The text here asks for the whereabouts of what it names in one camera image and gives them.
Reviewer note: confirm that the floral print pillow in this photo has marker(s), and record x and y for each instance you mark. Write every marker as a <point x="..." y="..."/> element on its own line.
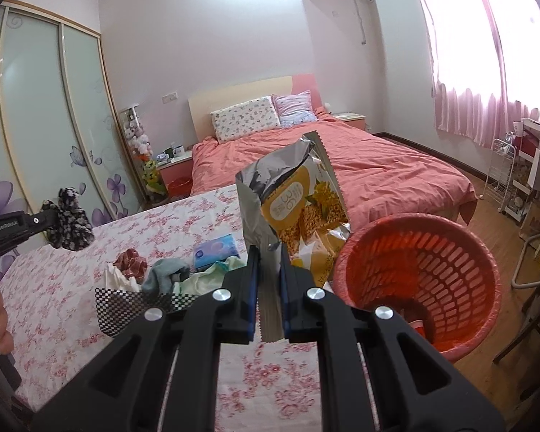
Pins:
<point x="245" y="119"/>

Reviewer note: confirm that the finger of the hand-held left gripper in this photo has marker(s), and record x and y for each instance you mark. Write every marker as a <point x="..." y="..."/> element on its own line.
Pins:
<point x="42" y="220"/>

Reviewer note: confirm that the blue tissue pack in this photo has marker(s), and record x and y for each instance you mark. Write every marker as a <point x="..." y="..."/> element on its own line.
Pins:
<point x="218" y="249"/>

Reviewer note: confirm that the flower print sliding wardrobe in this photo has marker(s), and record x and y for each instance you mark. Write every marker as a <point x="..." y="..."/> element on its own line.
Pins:
<point x="40" y="121"/>

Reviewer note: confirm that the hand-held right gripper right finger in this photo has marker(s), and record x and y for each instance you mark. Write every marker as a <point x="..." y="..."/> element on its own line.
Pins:
<point x="284" y="299"/>

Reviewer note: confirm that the pink curtain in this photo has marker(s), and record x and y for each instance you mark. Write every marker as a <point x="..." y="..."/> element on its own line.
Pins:
<point x="468" y="76"/>

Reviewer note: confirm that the red plastic basin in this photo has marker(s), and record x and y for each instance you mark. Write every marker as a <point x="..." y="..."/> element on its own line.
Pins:
<point x="179" y="186"/>

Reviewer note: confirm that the air conditioner pipe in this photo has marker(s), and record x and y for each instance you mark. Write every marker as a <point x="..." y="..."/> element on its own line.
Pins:
<point x="361" y="18"/>

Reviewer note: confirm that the pink nightstand with mug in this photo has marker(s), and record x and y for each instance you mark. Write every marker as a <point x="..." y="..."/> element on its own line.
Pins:
<point x="175" y="171"/>

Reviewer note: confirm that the metal chair frame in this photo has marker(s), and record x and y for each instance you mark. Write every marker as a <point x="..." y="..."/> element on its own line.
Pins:
<point x="528" y="261"/>

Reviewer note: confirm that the beige pink headboard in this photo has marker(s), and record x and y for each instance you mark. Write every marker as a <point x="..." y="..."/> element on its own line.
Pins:
<point x="234" y="90"/>

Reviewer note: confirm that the red floral blanket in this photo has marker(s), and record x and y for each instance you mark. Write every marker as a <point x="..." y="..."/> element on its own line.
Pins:
<point x="63" y="297"/>

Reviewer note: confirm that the white shelf cart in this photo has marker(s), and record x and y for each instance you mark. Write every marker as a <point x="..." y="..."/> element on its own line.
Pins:
<point x="533" y="162"/>

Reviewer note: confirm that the light green cloth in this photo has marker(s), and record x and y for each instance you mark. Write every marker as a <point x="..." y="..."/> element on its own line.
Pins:
<point x="207" y="279"/>

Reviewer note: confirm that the bed with orange duvet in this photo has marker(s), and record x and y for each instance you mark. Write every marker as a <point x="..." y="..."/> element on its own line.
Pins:
<point x="378" y="166"/>

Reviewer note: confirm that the green plush toy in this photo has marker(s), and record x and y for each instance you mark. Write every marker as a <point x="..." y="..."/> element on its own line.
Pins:
<point x="153" y="175"/>

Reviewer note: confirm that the black white checkered wrapper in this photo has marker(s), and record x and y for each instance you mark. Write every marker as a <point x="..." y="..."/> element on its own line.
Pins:
<point x="121" y="310"/>

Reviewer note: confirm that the white mug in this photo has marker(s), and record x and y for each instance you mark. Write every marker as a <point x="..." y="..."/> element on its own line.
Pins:
<point x="177" y="150"/>

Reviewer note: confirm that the black floral scrunchie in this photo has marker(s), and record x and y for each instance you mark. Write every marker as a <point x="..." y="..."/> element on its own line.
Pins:
<point x="72" y="225"/>

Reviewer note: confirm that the yellow silver snack packet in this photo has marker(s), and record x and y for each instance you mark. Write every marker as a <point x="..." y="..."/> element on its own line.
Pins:
<point x="297" y="207"/>

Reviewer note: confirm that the clear tube of plush toys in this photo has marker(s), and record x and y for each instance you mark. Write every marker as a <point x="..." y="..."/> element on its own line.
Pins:
<point x="137" y="135"/>

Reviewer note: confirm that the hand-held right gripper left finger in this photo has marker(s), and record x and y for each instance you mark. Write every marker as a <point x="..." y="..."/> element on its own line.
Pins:
<point x="252" y="299"/>

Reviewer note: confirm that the pink striped pillow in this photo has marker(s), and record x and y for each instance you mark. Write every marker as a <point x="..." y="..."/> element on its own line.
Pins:
<point x="294" y="107"/>

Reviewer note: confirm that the red plaid scrunchie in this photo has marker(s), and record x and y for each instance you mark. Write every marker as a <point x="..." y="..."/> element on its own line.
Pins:
<point x="132" y="265"/>

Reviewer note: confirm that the red plastic basket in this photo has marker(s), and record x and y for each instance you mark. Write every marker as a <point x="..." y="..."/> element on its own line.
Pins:
<point x="432" y="256"/>

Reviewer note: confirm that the white wall socket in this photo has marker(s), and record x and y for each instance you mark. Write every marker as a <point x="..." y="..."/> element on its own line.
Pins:
<point x="169" y="97"/>

